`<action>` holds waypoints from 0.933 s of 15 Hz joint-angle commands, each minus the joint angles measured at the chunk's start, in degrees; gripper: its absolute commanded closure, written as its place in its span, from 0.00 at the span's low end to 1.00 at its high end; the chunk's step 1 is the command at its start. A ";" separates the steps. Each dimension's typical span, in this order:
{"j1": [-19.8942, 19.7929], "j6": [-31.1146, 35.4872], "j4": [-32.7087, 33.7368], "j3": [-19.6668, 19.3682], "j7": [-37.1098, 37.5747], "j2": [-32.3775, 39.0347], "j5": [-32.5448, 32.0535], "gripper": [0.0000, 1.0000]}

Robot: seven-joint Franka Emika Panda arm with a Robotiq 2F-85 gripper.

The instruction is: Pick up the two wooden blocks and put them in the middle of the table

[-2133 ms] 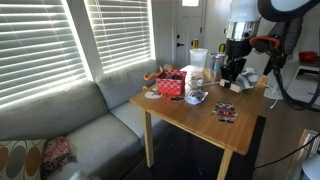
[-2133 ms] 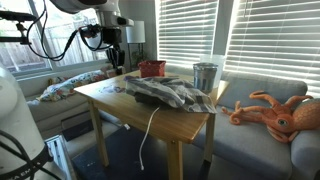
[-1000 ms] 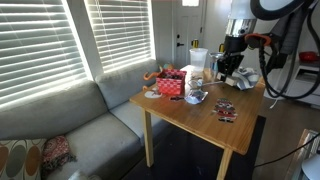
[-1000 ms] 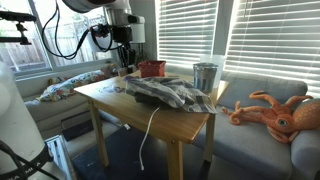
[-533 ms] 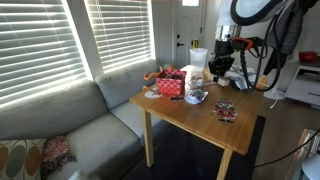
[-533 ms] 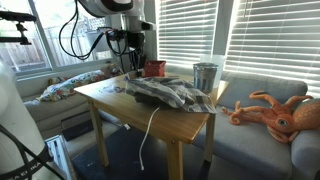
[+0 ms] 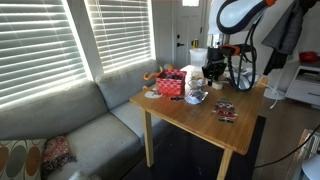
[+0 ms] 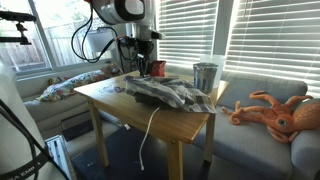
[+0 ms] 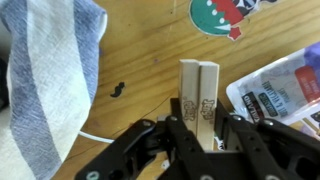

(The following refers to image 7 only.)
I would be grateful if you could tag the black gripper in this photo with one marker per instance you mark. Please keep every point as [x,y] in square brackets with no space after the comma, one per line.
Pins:
[216,58]

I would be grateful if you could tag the small wooden block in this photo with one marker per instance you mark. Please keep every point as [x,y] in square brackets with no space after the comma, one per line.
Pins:
[217,85]

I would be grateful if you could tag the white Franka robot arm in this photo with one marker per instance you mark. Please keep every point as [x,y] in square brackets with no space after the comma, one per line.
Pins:
[236,13]

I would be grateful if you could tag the clear plastic container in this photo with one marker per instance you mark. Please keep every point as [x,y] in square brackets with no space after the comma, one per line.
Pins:
[198,58]

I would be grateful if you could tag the grey white striped cloth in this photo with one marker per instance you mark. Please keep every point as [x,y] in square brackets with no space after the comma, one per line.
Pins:
[248,75]

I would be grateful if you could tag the yellow black clamp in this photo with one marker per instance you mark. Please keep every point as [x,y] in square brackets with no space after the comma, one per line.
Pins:
[195,43]

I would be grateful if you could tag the red woven basket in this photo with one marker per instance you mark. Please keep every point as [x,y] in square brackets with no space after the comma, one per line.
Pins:
[170,81]

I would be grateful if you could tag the small dark red object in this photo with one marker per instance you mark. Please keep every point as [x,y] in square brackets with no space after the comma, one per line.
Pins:
[176,98]

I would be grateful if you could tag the white door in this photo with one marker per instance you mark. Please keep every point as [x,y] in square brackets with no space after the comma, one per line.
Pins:
[188,30]

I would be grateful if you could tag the light wooden table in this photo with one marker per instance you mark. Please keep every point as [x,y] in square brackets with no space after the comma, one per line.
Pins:
[206,126]

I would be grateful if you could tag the white round stand base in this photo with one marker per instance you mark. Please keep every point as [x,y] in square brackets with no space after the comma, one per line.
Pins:
[274,95]

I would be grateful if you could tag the orange octopus plush toy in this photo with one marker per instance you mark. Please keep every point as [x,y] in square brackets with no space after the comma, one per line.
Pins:
[151,75]

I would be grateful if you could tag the white round coaster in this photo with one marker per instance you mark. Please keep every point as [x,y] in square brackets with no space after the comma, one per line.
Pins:
[151,95]

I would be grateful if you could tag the dark grey hanging jacket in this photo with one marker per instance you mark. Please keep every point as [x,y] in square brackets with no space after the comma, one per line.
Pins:
[286,30]

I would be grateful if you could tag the dark blue rug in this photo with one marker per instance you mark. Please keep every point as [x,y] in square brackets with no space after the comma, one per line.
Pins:
[186,156]

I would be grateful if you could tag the white cabinet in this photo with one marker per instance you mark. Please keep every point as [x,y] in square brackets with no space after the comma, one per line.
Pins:
[305,86]

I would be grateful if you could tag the white horizontal window blind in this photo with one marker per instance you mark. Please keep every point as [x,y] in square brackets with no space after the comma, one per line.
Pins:
[36,50]
[120,33]

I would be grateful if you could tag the white rounded object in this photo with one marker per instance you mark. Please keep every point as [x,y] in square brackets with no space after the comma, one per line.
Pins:
[311,166]

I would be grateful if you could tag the grey fabric sofa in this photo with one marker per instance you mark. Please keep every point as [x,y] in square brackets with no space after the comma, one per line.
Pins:
[83,133]

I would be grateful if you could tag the red patterned cloth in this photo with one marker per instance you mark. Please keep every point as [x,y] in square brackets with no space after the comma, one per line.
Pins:
[56,153]

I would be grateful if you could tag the colourful patterned pillow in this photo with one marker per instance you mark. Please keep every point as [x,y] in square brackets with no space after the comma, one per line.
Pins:
[20,160]

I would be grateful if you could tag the orange wrist mount bracket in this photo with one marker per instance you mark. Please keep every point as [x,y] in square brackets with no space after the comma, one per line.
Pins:
[231,49]

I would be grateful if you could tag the wooden furniture frame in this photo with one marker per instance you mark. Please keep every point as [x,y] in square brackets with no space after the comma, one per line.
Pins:
[298,156]

